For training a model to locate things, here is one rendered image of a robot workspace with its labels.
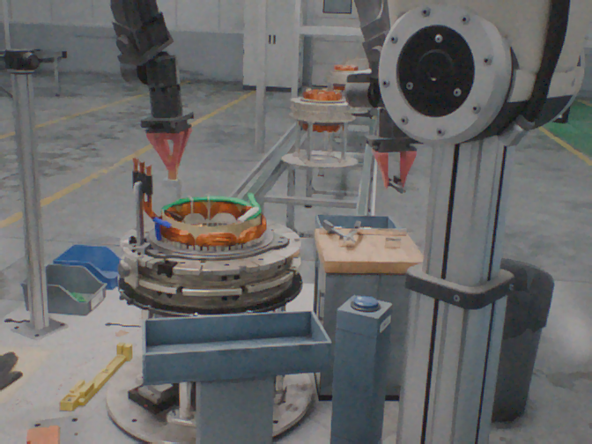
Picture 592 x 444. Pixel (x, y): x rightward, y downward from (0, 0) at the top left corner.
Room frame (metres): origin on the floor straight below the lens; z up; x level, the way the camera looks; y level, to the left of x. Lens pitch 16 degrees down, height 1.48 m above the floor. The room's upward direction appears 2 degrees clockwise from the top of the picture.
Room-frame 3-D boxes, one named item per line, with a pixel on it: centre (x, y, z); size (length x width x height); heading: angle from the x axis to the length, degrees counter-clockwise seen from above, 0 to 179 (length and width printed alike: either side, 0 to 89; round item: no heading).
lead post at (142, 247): (1.10, 0.25, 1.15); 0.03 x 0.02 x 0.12; 168
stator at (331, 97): (3.46, -0.11, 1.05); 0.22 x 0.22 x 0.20
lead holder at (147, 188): (1.12, 0.26, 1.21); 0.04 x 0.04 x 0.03; 86
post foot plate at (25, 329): (1.44, 0.57, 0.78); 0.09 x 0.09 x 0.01; 59
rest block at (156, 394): (1.11, 0.24, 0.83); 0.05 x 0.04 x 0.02; 50
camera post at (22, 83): (1.44, 0.57, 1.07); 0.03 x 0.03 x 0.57; 59
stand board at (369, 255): (1.28, -0.14, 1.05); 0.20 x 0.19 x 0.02; 4
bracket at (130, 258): (1.07, 0.26, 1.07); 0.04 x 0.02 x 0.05; 44
